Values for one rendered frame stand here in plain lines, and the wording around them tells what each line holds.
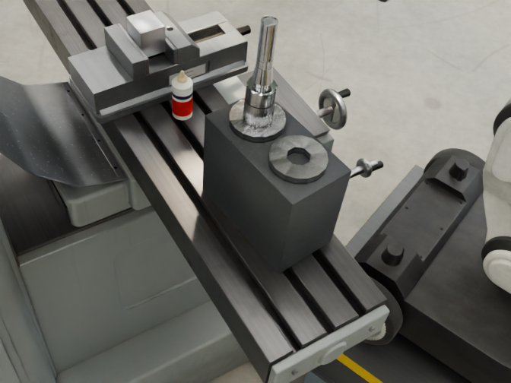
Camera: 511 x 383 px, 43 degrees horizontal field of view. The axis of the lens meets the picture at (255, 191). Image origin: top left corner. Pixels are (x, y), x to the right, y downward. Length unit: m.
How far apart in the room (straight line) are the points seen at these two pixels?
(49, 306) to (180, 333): 0.45
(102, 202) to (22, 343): 0.37
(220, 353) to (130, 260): 0.47
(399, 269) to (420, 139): 1.27
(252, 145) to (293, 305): 0.26
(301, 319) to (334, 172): 0.24
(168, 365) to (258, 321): 0.80
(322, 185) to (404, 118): 1.87
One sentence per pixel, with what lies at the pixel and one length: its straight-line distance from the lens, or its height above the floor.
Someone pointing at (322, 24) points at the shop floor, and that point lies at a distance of 3.21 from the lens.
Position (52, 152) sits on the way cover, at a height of 0.90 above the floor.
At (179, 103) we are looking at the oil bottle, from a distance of 1.26.
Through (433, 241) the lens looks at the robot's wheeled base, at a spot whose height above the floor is 0.59.
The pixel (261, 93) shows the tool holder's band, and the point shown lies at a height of 1.20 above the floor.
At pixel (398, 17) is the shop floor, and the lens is 3.38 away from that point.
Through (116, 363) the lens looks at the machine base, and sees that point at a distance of 1.82.
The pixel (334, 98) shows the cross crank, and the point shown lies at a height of 0.68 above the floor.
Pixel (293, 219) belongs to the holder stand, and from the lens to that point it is 0.96.
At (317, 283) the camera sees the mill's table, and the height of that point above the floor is 0.93.
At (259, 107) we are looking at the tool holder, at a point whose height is 1.18.
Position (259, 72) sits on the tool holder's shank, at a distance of 0.95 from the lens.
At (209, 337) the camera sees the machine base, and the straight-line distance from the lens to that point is 1.84.
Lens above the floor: 1.84
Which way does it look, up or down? 50 degrees down
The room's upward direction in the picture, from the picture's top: 8 degrees clockwise
